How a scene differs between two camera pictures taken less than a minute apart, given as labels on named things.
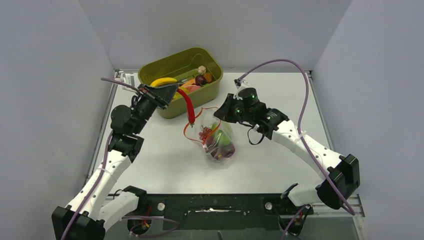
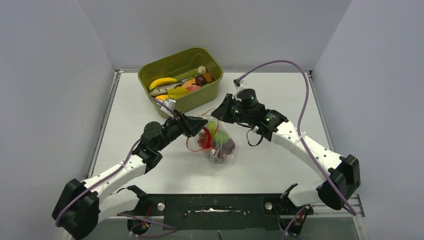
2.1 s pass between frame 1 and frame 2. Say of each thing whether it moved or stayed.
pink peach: stayed
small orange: stayed
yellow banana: stayed
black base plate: stayed
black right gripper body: stayed
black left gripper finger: moved
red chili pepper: moved
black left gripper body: moved
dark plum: stayed
